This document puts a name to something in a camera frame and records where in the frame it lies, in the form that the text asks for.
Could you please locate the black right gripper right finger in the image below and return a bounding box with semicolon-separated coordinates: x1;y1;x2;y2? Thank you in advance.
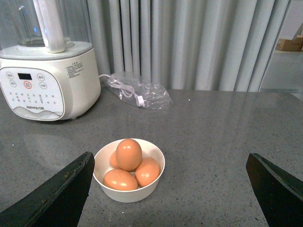
246;153;303;227

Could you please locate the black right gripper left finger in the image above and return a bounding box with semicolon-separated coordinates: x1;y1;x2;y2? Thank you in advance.
0;152;95;227

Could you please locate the brown top egg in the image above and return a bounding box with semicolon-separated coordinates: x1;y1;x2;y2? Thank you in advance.
116;139;143;171

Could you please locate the brown front bowl egg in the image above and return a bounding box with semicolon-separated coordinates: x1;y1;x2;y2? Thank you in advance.
103;169;138;191

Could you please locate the brown hidden bowl egg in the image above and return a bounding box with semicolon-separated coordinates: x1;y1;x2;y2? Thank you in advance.
109;151;120;169

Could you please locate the brown right bowl egg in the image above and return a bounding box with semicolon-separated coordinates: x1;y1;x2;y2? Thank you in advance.
135;157;160;187

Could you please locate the cardboard box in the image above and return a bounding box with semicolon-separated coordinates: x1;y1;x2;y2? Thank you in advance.
276;35;303;52

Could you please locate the white round bowl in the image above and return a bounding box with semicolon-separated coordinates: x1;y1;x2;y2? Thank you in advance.
93;139;165;203

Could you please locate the white blender machine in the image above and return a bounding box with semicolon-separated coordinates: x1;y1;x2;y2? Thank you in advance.
0;0;101;121

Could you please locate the clear plastic bag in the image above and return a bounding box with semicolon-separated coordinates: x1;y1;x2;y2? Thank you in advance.
99;72;173;110

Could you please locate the grey curtain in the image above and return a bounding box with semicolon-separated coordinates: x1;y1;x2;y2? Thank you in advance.
88;0;292;92

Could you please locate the white power cable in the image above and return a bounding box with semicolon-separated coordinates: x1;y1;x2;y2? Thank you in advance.
98;74;145;108

